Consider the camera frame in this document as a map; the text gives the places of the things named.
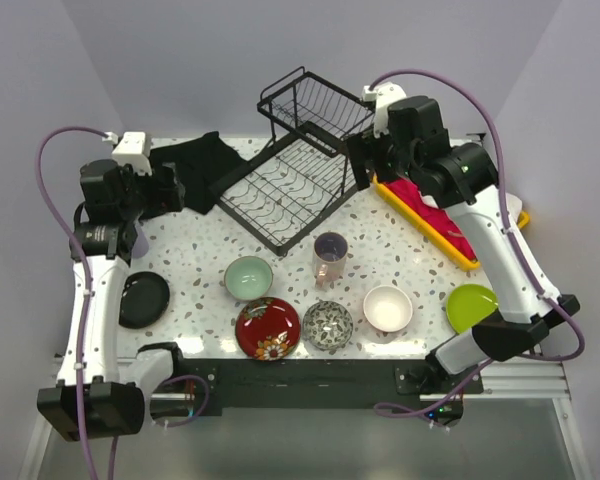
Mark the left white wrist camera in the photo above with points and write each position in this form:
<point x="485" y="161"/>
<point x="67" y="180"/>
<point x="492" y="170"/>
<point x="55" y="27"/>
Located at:
<point x="134" y="149"/>

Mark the white towel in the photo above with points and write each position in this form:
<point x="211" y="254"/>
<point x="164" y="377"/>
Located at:
<point x="514" y="204"/>

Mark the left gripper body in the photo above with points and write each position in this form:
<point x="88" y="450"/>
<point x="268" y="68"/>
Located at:
<point x="152" y="199"/>

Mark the leaf patterned bowl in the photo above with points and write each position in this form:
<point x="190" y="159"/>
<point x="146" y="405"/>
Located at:
<point x="327" y="326"/>

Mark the black wire dish rack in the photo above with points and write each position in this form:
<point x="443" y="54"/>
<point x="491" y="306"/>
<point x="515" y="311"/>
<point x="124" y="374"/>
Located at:
<point x="302" y="175"/>

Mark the lavender plastic cup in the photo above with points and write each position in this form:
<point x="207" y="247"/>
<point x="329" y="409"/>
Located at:
<point x="141" y="245"/>

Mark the magenta cloth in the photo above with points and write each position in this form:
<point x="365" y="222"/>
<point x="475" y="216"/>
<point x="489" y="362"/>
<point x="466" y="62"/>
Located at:
<point x="409" y="194"/>

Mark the yellow plastic tray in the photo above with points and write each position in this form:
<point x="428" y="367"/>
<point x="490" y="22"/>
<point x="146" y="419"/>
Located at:
<point x="425" y="229"/>

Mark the pink marbled mug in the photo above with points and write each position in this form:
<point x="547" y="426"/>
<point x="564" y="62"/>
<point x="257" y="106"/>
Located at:
<point x="330" y="251"/>

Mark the lime green plate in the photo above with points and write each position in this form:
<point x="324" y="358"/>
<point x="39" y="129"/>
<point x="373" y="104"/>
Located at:
<point x="469" y="304"/>

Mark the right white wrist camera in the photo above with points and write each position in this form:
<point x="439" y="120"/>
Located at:
<point x="382" y="96"/>

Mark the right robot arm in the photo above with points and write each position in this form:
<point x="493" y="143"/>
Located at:
<point x="407" y="139"/>

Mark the white pink bowl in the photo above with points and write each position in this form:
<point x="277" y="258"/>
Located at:
<point x="387" y="308"/>

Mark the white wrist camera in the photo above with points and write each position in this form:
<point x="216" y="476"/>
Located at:
<point x="134" y="149"/>
<point x="382" y="96"/>

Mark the red floral plate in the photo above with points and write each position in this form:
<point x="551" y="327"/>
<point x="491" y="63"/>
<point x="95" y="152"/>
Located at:
<point x="268" y="329"/>

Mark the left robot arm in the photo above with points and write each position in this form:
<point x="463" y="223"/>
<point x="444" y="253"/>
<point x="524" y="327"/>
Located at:
<point x="91" y="398"/>

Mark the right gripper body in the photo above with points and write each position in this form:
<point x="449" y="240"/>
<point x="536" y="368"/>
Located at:
<point x="384" y="153"/>

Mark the celadon green bowl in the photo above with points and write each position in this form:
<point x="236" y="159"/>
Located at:
<point x="248" y="278"/>

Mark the black cloth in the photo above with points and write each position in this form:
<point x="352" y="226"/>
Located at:
<point x="200" y="163"/>

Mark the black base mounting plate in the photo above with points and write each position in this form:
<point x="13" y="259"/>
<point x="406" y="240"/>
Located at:
<point x="314" y="384"/>

